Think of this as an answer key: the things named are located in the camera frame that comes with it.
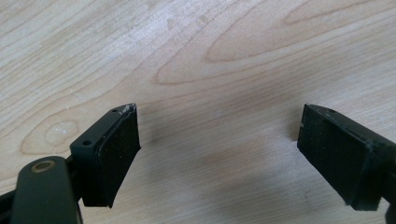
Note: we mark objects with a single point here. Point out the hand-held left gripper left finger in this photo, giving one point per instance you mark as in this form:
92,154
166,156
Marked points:
107,158

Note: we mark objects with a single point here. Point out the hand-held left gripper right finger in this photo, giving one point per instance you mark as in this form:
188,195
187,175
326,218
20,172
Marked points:
339,152

